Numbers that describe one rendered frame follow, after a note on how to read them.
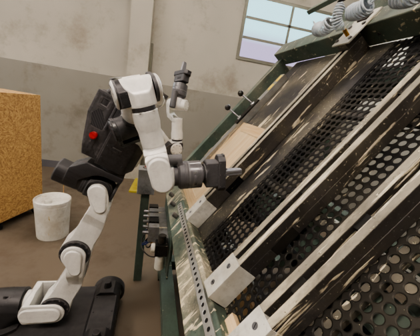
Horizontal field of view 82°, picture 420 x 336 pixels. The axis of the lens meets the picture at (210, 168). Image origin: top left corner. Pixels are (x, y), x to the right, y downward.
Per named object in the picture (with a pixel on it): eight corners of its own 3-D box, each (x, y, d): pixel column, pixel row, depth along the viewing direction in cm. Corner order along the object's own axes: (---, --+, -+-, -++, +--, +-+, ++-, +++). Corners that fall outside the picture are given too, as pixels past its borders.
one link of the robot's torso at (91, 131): (59, 157, 96) (101, 77, 91) (82, 141, 128) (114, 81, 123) (129, 189, 106) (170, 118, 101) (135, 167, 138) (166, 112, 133)
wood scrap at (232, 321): (229, 323, 65) (224, 320, 65) (237, 315, 65) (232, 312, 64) (236, 344, 60) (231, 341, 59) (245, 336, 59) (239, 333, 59)
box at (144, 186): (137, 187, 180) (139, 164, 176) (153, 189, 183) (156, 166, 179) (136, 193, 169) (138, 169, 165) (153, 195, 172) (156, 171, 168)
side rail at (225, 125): (185, 179, 187) (175, 170, 183) (286, 72, 180) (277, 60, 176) (186, 182, 181) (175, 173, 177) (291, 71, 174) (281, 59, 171)
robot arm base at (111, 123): (120, 147, 87) (106, 117, 86) (119, 150, 99) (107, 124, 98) (159, 132, 93) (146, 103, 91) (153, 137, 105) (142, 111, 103)
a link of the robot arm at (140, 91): (172, 143, 70) (155, 72, 62) (137, 153, 66) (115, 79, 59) (162, 137, 79) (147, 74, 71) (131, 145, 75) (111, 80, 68)
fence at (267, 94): (183, 186, 161) (179, 183, 160) (284, 79, 155) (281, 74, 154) (184, 189, 157) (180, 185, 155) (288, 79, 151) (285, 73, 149)
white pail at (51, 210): (45, 223, 248) (44, 180, 236) (76, 226, 252) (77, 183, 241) (26, 241, 217) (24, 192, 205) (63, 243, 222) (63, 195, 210)
